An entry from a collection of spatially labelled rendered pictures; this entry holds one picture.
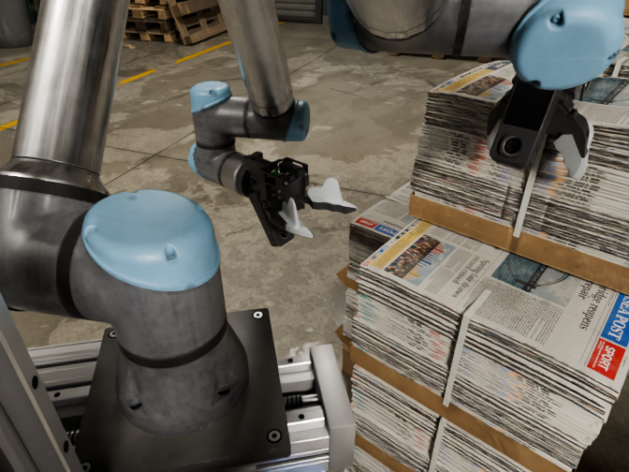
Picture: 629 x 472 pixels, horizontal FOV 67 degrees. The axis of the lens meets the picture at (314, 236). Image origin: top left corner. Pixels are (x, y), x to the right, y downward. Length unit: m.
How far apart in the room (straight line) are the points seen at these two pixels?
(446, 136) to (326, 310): 1.23
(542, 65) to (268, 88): 0.48
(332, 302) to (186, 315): 1.50
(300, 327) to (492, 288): 1.18
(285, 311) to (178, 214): 1.46
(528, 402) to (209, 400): 0.43
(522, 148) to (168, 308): 0.40
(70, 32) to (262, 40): 0.26
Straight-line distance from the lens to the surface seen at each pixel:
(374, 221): 1.30
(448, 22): 0.41
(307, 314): 1.88
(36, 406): 0.32
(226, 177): 0.90
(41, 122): 0.56
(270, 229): 0.88
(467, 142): 0.78
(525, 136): 0.58
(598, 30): 0.40
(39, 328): 2.10
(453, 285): 0.73
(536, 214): 0.78
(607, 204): 0.75
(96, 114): 0.57
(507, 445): 0.82
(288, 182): 0.81
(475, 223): 0.82
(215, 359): 0.53
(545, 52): 0.40
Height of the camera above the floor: 1.27
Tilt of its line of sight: 33 degrees down
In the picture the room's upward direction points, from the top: straight up
